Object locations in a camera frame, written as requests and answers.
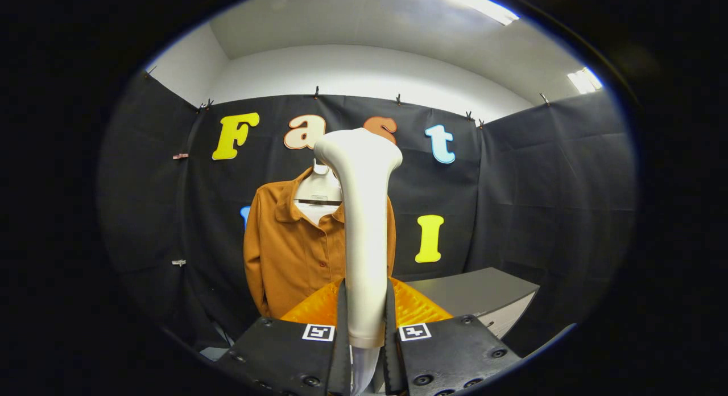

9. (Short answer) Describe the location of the small ceiling light panel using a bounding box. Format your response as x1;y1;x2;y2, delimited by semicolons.
568;67;603;94

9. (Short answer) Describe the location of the white mannequin torso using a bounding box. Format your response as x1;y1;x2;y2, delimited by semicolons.
294;160;344;225

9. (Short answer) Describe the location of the orange button shirt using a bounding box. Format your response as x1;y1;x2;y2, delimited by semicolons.
243;167;397;320

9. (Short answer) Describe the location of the grey cabinet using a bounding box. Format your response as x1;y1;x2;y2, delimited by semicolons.
407;267;540;340

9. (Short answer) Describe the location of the black backdrop cloth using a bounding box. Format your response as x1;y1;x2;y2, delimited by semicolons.
97;69;636;351

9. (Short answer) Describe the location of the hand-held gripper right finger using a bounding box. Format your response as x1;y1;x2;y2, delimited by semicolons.
384;277;522;396

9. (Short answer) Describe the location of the white garment steamer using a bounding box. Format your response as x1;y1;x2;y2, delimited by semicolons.
313;127;403;349

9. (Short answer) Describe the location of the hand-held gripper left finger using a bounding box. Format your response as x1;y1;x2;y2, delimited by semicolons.
216;278;352;396

